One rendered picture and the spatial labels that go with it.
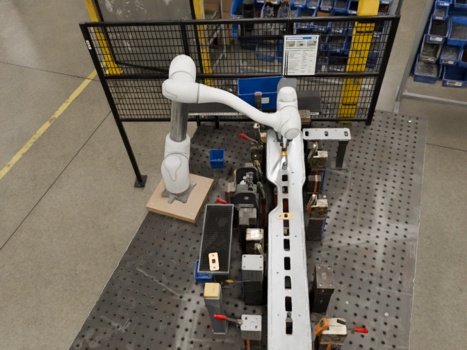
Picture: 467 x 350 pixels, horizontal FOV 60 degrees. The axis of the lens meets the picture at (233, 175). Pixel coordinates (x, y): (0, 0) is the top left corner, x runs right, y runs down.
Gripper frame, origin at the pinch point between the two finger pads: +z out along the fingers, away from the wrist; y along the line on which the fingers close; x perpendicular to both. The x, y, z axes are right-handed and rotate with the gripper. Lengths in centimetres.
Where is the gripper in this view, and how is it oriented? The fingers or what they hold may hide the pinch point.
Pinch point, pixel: (284, 145)
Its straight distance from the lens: 241.8
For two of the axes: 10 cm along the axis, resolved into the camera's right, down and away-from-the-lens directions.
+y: 10.0, 0.1, -0.8
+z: 0.6, 6.4, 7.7
